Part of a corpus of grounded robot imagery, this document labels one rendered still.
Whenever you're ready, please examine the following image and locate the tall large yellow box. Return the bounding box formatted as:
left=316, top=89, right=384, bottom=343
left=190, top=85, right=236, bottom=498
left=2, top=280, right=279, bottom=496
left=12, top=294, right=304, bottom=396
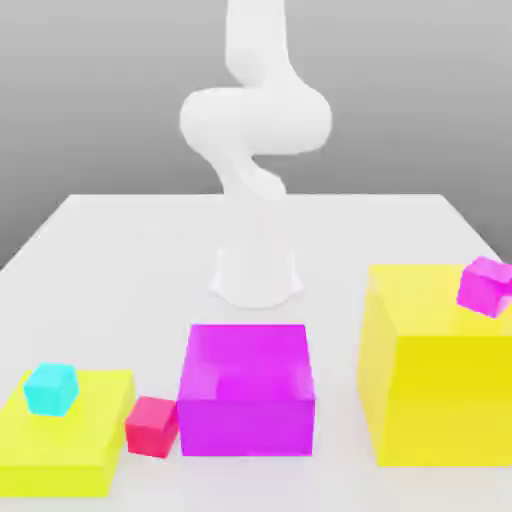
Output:
left=356, top=263, right=512, bottom=468

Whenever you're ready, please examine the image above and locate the small cyan cube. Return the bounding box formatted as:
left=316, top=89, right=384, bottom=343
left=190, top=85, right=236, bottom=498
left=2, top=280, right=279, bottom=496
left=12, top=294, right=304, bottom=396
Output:
left=22, top=362, right=80, bottom=418

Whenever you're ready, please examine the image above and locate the small magenta cube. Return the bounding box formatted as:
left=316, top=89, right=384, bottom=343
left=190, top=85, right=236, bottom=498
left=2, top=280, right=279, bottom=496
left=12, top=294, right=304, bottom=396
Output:
left=456, top=255, right=512, bottom=320

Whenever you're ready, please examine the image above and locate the small red cube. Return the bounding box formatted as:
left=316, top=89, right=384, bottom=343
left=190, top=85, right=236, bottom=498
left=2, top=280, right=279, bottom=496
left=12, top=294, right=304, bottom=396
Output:
left=124, top=395, right=180, bottom=459

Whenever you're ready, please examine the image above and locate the large magenta box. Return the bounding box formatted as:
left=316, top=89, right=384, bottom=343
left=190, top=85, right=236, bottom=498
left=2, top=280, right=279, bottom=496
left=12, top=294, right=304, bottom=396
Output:
left=176, top=323, right=317, bottom=458

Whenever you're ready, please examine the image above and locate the low large yellow box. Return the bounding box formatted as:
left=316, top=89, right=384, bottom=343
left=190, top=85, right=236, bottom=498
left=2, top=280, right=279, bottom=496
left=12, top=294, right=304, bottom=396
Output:
left=0, top=368, right=137, bottom=499

